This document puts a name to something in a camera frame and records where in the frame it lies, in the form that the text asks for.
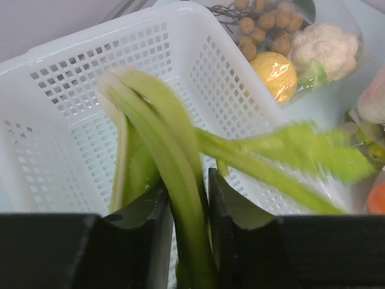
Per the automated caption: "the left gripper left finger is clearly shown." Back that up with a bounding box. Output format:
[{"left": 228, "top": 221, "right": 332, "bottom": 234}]
[{"left": 1, "top": 188, "right": 172, "bottom": 288}]

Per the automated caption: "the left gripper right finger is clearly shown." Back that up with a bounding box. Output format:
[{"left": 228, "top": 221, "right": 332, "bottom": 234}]
[{"left": 208, "top": 168, "right": 384, "bottom": 288}]

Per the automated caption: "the fake celery stalk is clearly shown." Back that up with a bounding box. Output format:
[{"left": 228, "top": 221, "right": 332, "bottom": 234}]
[{"left": 94, "top": 67, "right": 375, "bottom": 288}]

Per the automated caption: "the orange zip fruit bag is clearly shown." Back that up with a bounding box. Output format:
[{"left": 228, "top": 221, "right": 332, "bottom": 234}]
[{"left": 346, "top": 67, "right": 384, "bottom": 215}]

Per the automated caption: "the fake yellow round fruit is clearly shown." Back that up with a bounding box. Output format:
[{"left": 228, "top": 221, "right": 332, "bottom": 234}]
[{"left": 250, "top": 52, "right": 298, "bottom": 104}]

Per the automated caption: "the fake cauliflower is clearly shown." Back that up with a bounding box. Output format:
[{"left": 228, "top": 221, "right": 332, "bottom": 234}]
[{"left": 288, "top": 23, "right": 360, "bottom": 81}]

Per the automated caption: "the red zip longan bag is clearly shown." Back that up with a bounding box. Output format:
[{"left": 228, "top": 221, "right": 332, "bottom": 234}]
[{"left": 201, "top": 1, "right": 363, "bottom": 105}]

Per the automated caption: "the fake longan bunch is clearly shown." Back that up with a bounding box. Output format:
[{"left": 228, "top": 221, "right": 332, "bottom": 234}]
[{"left": 209, "top": 1, "right": 304, "bottom": 61}]

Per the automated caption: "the white plastic basket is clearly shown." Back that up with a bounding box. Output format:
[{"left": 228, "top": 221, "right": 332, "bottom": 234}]
[{"left": 0, "top": 1, "right": 356, "bottom": 289}]

